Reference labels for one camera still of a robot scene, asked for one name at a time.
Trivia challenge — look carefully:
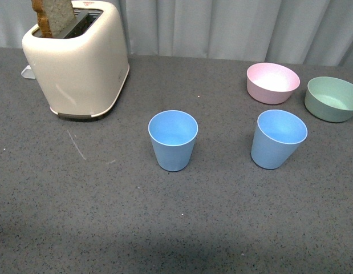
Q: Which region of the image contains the blue plastic cup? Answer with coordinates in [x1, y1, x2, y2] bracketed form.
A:
[148, 110, 198, 172]
[251, 110, 308, 170]

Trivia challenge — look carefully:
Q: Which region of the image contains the pink plastic bowl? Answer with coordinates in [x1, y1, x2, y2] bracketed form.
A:
[246, 63, 301, 104]

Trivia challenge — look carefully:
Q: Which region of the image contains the cream two-slot toaster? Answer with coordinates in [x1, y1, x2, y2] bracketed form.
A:
[22, 1, 129, 119]

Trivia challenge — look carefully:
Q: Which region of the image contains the green plastic bowl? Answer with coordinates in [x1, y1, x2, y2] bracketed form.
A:
[305, 76, 353, 123]

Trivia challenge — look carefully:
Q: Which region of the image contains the white power plug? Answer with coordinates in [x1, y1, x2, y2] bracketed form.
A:
[21, 65, 36, 79]

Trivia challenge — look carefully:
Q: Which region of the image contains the brown toast slice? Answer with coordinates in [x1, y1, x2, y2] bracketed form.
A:
[31, 0, 76, 38]

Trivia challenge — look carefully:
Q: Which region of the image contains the grey-white curtain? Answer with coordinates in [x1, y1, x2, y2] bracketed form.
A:
[0, 0, 353, 67]

